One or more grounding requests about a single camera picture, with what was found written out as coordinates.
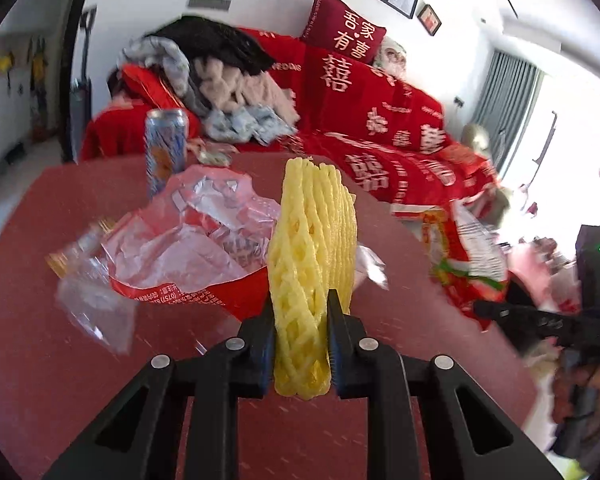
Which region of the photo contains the person's right hand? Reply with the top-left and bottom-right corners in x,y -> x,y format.
552,357 -> 600,425

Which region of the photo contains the black cloth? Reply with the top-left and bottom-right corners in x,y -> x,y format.
145,16 -> 276,78

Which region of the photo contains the grey curtain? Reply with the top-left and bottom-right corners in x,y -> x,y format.
480,50 -> 543,171

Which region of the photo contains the red embroidered cushion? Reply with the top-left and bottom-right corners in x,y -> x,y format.
437,142 -> 491,173

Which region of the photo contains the white cabinet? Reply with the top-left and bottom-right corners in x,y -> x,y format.
0,67 -> 36,196

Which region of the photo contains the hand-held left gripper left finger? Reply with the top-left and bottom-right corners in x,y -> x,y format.
40,305 -> 277,480

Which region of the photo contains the green and red snack bag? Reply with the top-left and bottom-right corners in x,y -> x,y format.
420,199 -> 512,322

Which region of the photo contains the clear plastic wrapper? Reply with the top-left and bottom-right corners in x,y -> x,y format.
45,217 -> 138,356

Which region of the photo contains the red lettered cushion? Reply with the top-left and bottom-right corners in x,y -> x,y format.
300,0 -> 387,65

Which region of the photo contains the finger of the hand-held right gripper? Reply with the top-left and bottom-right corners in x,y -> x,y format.
472,299 -> 588,348

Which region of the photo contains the small crumpled wrapper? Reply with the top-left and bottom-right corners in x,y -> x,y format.
190,141 -> 238,168

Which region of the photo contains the grey white cloth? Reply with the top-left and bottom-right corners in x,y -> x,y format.
121,37 -> 211,116

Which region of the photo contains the red foil snack bag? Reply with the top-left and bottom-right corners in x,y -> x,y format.
101,164 -> 283,321

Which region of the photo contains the red covered sofa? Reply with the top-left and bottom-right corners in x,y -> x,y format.
80,25 -> 501,221

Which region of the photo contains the beige armchair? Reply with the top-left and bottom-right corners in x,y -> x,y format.
460,122 -> 491,151

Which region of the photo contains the yellow foam fruit net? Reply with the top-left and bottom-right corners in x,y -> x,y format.
266,157 -> 357,401

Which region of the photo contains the small red photo frame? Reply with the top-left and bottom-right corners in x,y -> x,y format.
417,4 -> 442,36

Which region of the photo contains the cartoon printed pillow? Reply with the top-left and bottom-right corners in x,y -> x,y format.
372,35 -> 411,81

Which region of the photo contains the red pillow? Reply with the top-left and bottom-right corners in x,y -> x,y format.
107,65 -> 201,136

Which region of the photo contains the light blue cloth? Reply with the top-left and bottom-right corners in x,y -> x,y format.
202,105 -> 298,147

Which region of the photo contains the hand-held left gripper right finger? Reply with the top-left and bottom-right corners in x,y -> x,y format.
326,290 -> 566,480

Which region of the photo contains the drink can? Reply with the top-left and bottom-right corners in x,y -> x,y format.
145,108 -> 189,200

